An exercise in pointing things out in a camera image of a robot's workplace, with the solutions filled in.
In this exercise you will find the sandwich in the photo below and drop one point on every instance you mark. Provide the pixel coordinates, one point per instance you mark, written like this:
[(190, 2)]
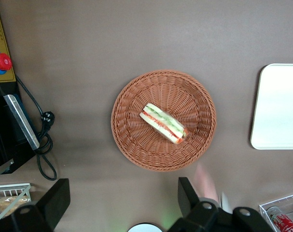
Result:
[(164, 123)]

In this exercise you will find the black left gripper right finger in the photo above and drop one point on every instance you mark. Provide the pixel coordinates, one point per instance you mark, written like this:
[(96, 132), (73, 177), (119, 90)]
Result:
[(187, 198)]

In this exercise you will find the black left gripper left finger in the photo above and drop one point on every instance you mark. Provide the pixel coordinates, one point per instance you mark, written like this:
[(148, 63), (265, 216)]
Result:
[(57, 200)]

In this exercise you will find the black countertop appliance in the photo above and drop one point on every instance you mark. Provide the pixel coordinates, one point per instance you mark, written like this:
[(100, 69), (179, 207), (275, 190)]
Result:
[(6, 135)]

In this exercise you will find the cream rectangular tray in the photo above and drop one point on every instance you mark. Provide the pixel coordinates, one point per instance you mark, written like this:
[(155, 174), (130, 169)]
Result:
[(279, 108)]

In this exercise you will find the large brown wicker basket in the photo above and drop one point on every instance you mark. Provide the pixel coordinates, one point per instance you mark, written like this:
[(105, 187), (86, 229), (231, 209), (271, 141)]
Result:
[(136, 145)]

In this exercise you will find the small white arm base module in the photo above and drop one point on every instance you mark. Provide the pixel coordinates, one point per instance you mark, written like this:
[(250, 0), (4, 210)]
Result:
[(227, 203)]

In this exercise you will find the clear acrylic bottle rack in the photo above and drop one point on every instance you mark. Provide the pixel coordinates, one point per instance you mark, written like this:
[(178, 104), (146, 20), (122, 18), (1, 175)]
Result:
[(264, 210)]

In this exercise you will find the yellow control panel red button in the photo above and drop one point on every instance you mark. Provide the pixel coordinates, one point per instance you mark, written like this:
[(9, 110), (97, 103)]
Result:
[(0, 41)]

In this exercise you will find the clear bag of fried snacks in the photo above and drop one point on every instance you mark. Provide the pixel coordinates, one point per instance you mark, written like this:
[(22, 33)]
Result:
[(8, 203)]

